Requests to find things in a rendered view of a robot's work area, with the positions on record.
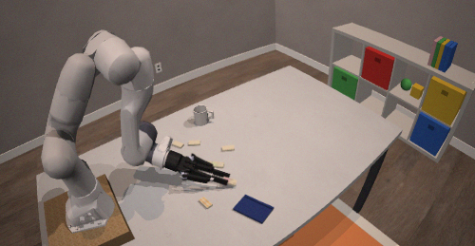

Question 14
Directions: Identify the grey mug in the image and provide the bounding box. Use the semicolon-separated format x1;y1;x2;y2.
193;104;214;125

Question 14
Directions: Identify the dark blue notebook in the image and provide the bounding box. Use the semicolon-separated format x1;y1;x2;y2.
233;195;274;224

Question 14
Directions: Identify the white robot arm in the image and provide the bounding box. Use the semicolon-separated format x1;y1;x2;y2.
41;30;173;234

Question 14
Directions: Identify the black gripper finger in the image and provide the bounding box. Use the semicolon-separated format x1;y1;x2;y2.
181;163;228;186
186;153;230;178

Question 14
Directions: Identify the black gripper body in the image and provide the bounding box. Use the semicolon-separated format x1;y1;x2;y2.
164;150;194;174

